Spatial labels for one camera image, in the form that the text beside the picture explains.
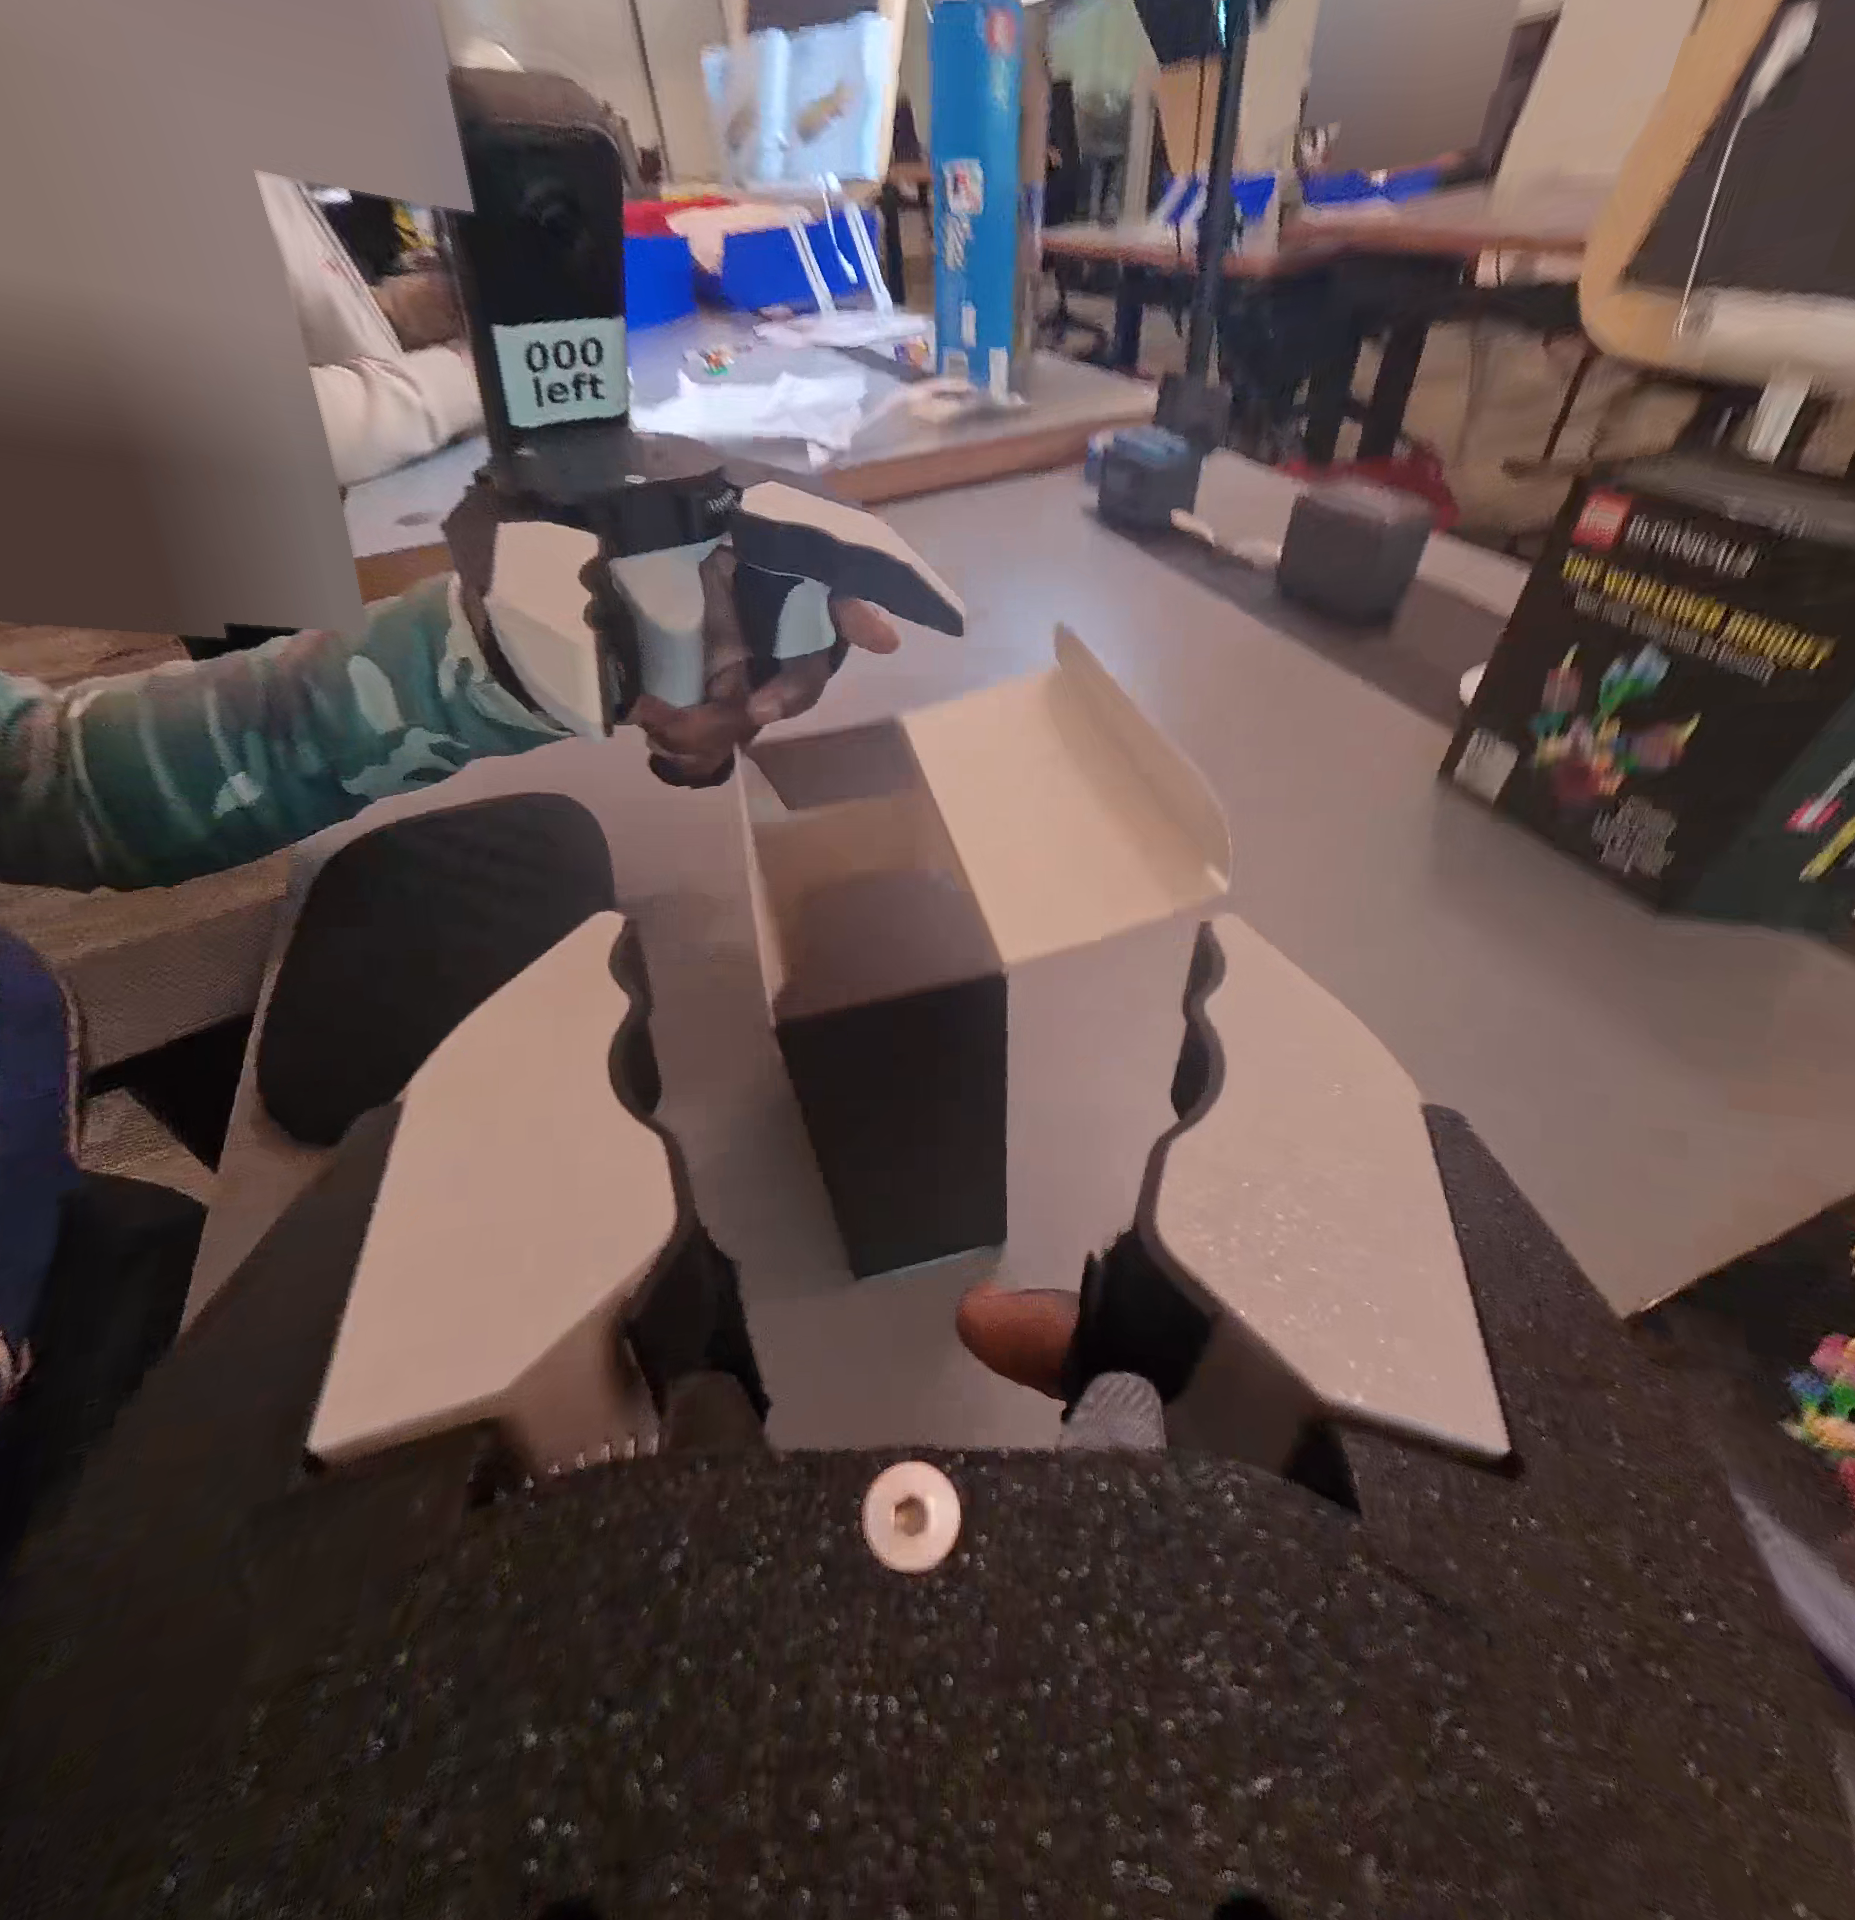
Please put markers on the person's left hand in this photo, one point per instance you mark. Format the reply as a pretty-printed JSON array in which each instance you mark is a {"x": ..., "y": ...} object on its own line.
[{"x": 731, "y": 722}]

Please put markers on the long brown desk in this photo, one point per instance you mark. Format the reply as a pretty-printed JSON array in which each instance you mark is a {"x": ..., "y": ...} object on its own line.
[{"x": 1317, "y": 248}]

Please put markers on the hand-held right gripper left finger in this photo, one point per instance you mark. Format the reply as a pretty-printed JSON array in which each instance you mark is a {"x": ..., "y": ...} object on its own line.
[{"x": 507, "y": 1232}]

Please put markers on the tall blue lego box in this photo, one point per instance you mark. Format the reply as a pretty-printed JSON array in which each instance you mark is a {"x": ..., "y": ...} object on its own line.
[{"x": 974, "y": 195}]

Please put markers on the wooden table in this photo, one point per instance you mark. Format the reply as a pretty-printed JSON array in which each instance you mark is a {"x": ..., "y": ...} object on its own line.
[{"x": 987, "y": 435}]

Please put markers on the black hard case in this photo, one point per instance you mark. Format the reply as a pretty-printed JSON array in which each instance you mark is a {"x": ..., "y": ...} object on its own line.
[{"x": 1355, "y": 556}]

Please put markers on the small blue bin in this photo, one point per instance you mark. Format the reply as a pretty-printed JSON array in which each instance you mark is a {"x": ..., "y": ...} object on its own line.
[{"x": 762, "y": 271}]

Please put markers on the black panel with wooden rim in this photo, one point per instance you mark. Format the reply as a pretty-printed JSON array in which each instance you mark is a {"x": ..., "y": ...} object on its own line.
[{"x": 1782, "y": 165}]

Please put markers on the black carton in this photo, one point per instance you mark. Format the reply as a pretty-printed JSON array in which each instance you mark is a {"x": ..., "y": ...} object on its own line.
[{"x": 897, "y": 1081}]

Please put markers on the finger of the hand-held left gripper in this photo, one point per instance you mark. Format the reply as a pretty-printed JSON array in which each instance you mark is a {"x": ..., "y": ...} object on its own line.
[{"x": 837, "y": 534}]

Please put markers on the person's left forearm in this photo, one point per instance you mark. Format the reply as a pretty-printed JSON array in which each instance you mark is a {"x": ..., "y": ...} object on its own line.
[{"x": 236, "y": 734}]

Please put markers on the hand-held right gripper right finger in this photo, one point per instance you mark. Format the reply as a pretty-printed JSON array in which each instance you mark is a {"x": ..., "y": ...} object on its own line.
[{"x": 1317, "y": 1201}]

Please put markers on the white plastic bags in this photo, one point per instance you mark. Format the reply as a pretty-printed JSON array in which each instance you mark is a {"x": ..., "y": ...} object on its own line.
[{"x": 762, "y": 407}]

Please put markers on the lego instruction booklet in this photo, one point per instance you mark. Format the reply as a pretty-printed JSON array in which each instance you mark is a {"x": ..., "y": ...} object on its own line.
[{"x": 1828, "y": 1380}]

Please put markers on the black light stand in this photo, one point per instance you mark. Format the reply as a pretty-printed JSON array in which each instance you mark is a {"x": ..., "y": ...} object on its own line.
[{"x": 1213, "y": 226}]

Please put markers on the small black case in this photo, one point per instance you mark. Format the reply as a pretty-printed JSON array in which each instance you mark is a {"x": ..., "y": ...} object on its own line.
[{"x": 1150, "y": 480}]

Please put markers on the booklet on clear stand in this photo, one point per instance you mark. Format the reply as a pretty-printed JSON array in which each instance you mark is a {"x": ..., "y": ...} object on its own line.
[{"x": 792, "y": 105}]

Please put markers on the black honeycomb cushion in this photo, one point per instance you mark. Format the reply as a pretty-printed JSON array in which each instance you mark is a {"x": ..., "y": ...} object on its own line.
[{"x": 418, "y": 930}]

